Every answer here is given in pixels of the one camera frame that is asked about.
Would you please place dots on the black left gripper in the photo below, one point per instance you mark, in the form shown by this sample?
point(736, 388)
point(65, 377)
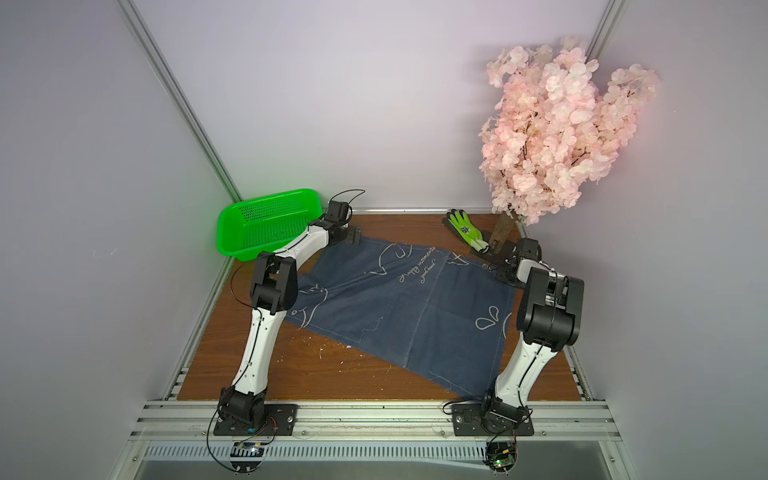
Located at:
point(351, 237)

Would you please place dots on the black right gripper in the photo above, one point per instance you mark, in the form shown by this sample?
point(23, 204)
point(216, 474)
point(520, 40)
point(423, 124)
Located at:
point(498, 253)

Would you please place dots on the blue printed pillowcase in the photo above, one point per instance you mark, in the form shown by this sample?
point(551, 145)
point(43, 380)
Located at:
point(431, 311)

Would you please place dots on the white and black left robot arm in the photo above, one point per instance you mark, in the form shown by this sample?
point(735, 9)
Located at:
point(274, 291)

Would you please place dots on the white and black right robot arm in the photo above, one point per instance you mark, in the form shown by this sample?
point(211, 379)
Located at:
point(549, 319)

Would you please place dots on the green and black work glove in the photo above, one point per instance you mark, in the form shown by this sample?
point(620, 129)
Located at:
point(459, 222)

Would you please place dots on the green plastic basket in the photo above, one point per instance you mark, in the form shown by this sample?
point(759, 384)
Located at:
point(247, 228)

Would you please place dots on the pink artificial blossom tree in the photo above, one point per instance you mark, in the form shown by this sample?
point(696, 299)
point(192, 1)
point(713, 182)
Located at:
point(553, 129)

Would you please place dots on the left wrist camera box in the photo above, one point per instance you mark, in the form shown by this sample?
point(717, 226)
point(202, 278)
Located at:
point(338, 212)

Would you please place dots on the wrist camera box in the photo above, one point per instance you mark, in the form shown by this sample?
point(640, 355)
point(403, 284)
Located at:
point(338, 212)
point(528, 248)

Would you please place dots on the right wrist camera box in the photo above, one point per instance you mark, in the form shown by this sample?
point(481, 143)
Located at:
point(528, 248)

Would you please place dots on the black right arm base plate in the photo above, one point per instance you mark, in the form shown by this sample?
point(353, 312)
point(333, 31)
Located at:
point(470, 419)

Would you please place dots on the right circuit board under rail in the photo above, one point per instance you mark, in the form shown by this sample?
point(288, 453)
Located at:
point(500, 457)

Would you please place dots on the circuit board under rail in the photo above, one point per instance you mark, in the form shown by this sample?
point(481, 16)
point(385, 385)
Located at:
point(500, 457)
point(246, 456)

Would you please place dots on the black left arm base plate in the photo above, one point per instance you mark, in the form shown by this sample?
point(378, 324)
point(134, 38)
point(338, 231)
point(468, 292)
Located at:
point(257, 420)

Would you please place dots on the left circuit board under rail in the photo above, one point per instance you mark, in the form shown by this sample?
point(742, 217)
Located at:
point(246, 456)

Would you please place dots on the aluminium front rail frame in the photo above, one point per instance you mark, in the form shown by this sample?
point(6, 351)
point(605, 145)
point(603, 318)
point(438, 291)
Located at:
point(363, 430)

